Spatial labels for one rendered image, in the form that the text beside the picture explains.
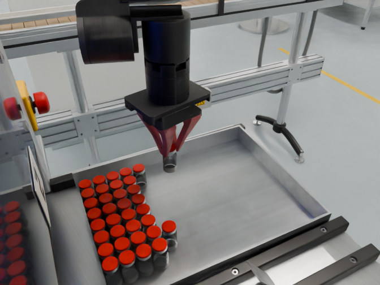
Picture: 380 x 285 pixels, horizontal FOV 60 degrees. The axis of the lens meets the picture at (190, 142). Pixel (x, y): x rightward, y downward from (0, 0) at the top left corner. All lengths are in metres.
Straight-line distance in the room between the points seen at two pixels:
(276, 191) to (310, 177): 1.41
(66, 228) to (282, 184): 0.37
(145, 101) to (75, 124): 1.06
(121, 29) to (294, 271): 0.39
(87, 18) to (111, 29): 0.03
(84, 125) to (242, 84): 0.81
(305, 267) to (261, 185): 0.16
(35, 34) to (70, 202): 0.80
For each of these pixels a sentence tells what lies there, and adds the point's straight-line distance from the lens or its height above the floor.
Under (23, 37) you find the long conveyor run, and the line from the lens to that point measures 1.28.
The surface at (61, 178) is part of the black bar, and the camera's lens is 0.62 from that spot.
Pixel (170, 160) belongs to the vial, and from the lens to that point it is 0.50.
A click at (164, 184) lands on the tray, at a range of 0.59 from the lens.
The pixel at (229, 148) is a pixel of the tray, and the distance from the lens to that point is 0.67.
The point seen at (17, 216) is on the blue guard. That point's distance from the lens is 0.26.
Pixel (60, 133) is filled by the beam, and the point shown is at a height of 0.49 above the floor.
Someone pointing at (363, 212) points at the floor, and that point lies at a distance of 1.92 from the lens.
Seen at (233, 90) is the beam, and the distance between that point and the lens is 1.72.
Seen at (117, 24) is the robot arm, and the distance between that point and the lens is 0.38.
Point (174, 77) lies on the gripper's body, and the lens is 0.40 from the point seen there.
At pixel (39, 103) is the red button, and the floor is 1.00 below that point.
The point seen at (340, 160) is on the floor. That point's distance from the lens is 2.19.
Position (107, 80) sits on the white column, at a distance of 2.07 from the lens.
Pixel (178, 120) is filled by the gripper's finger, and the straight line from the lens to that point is 0.42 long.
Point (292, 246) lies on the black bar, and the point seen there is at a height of 0.90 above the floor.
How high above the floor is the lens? 1.30
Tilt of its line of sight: 38 degrees down
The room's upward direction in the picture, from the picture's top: straight up
